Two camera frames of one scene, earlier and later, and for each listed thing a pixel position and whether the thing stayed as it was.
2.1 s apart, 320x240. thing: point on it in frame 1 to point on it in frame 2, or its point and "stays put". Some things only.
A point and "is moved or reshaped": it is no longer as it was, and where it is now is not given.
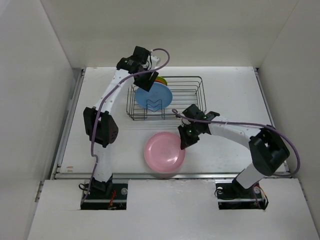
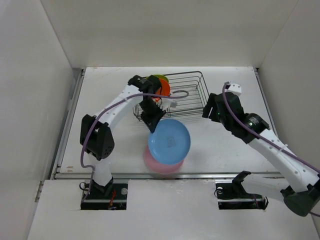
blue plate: [159, 96] is moved or reshaped
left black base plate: [105, 196] stays put
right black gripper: [185, 141] to [211, 102]
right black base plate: [234, 195] stays put
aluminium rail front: [89, 175] stays put
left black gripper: [145, 84] to [152, 121]
